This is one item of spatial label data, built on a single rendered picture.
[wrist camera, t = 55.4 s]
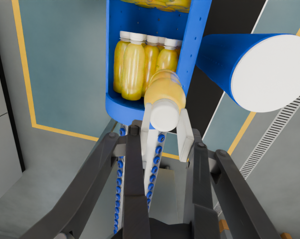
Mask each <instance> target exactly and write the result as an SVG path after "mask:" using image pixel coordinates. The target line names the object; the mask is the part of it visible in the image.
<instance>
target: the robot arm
mask: <svg viewBox="0 0 300 239"><path fill-rule="evenodd" d="M151 108H152V104H151V103H146V107H145V112H144V116H143V120H137V119H135V120H133V121H132V123H131V125H129V126H128V128H127V135H125V136H119V134H117V133H115V132H109V133H107V134H105V136H104V137H103V139H102V140H101V142H100V143H99V144H98V146H97V147H96V149H95V150H94V151H93V153H92V154H91V155H90V157H89V158H88V159H87V161H86V162H85V164H84V165H83V167H82V168H81V170H80V171H79V172H78V174H77V175H76V177H75V178H74V179H73V181H72V182H71V184H70V185H69V186H68V188H67V189H66V190H65V192H64V193H63V195H62V196H61V197H60V199H59V200H58V202H57V203H56V205H55V206H54V207H53V209H52V210H51V211H50V212H48V213H47V214H46V215H45V216H44V217H43V218H41V219H40V220H39V221H38V222H37V223H35V224H34V225H33V226H32V227H31V228H30V229H28V230H27V231H26V232H25V233H24V234H22V235H21V236H20V237H19V238H18V239H79V238H80V236H81V234H82V232H83V230H84V228H85V226H86V224H87V222H88V219H89V217H90V215H91V213H92V211H93V209H94V207H95V205H96V203H97V200H98V198H99V196H100V194H101V192H102V190H103V188H104V186H105V183H106V181H107V179H108V177H109V175H110V173H111V171H112V169H113V167H114V164H115V162H116V160H117V158H118V156H125V165H124V184H123V202H122V226H121V229H120V230H119V231H118V232H117V233H116V234H115V235H114V236H113V237H112V238H111V239H221V238H220V229H219V222H218V214H217V212H216V211H214V208H213V198H212V188H211V184H212V186H213V189H214V191H215V193H216V196H217V199H218V202H219V204H220V207H221V209H222V212H223V215H224V217H225V220H226V223H227V225H228V227H229V230H230V233H231V235H232V238H233V239H282V238H281V236H280V235H279V233H278V232H277V230H276V228H275V227H274V225H273V223H272V222H271V220H270V219H269V217H268V215H267V214H266V212H265V211H264V209H263V207H262V206H261V204H260V203H259V201H258V200H257V198H256V196H255V195H254V193H253V192H252V190H251V188H250V187H249V185H248V183H247V182H246V180H245V179H244V177H243V176H242V174H241V172H240V171H239V169H238V168H237V166H236V164H235V163H234V161H233V160H232V158H231V157H230V155H229V154H228V153H227V152H226V151H224V150H222V149H217V150H216V151H215V152H214V151H211V150H209V149H207V145H206V144H204V143H203V141H202V138H201V135H200V132H199V131H198V130H197V129H192V128H191V125H190V121H189V117H188V112H187V110H186V109H184V108H182V109H181V111H180V115H179V122H178V125H177V137H178V151H179V160H180V161H181V162H187V160H188V159H189V160H188V163H187V167H186V169H187V177H186V189H185V202H184V214H183V223H180V224H171V225H168V224H165V223H163V222H161V221H159V220H157V219H155V218H149V213H148V202H147V196H145V188H144V176H143V164H142V155H144V154H145V151H146V145H147V139H148V133H149V126H150V115H151Z"/></svg>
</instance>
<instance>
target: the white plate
mask: <svg viewBox="0 0 300 239"><path fill-rule="evenodd" d="M231 91H232V95H233V97H234V99H235V101H236V102H237V103H238V104H239V105H240V106H241V107H243V108H245V109H246V110H249V111H253V112H269V111H273V110H277V109H280V108H282V107H284V106H286V105H288V104H290V103H291V102H293V101H294V100H295V99H297V98H298V97H299V96H300V37H299V36H295V35H278V36H273V37H270V38H267V39H265V40H263V41H261V42H259V43H258V44H256V45H254V46H253V47H252V48H250V49H249V50H248V51H247V52H246V53H245V54H244V55H243V56H242V58H241V59H240V60H239V62H238V63H237V65H236V67H235V69H234V72H233V75H232V79H231Z"/></svg>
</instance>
